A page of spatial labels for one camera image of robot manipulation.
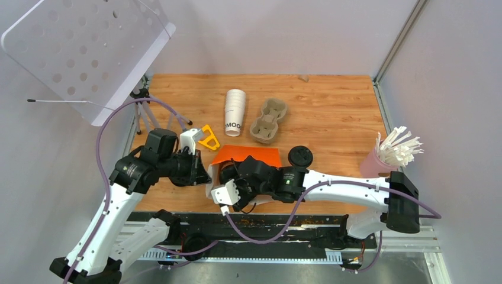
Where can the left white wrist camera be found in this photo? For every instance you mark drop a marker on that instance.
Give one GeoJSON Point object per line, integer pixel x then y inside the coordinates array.
{"type": "Point", "coordinates": [189, 138]}

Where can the pink cup of wrapped straws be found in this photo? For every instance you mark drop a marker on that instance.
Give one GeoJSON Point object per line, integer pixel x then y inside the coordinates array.
{"type": "Point", "coordinates": [395, 151]}

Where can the orange paper bag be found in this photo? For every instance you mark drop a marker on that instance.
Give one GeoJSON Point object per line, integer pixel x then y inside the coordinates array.
{"type": "Point", "coordinates": [268, 155]}

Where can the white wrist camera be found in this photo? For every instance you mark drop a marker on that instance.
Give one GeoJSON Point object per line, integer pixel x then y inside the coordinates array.
{"type": "Point", "coordinates": [226, 196]}
{"type": "Point", "coordinates": [189, 138]}

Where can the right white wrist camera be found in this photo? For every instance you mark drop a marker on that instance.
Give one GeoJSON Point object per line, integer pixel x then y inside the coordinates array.
{"type": "Point", "coordinates": [226, 196]}

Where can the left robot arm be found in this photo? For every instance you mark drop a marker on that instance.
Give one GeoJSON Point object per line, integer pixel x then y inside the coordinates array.
{"type": "Point", "coordinates": [97, 258]}

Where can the clear perforated acrylic panel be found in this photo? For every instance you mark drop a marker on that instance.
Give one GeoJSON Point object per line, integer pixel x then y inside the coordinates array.
{"type": "Point", "coordinates": [90, 53]}

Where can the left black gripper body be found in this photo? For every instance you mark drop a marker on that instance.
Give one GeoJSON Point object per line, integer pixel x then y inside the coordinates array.
{"type": "Point", "coordinates": [183, 167]}

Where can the stacked pulp cup carriers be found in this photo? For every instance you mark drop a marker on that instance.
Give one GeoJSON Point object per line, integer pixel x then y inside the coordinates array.
{"type": "Point", "coordinates": [264, 129]}

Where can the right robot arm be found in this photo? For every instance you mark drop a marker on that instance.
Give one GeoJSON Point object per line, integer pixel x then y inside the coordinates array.
{"type": "Point", "coordinates": [391, 202]}

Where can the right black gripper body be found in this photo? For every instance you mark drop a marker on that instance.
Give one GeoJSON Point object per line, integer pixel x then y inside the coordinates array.
{"type": "Point", "coordinates": [245, 190]}

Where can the small brown wood block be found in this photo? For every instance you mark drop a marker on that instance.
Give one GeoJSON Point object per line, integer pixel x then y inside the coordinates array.
{"type": "Point", "coordinates": [304, 78]}

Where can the stack of white paper cups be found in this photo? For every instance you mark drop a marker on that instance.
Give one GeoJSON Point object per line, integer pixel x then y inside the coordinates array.
{"type": "Point", "coordinates": [234, 112]}

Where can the yellow plastic triangle holder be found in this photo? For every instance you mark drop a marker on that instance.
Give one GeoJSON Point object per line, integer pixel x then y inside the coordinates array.
{"type": "Point", "coordinates": [209, 140]}

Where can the white tripod stand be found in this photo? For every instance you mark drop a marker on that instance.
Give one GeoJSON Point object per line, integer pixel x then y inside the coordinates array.
{"type": "Point", "coordinates": [143, 111]}

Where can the black coffee cup lid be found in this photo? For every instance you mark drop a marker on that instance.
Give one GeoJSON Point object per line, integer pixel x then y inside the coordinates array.
{"type": "Point", "coordinates": [300, 156]}

